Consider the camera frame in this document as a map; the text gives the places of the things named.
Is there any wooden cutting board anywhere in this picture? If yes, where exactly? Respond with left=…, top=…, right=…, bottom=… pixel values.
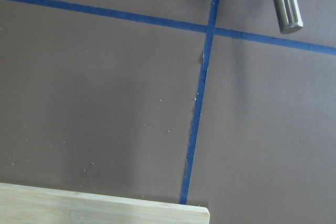
left=1, top=183, right=210, bottom=223

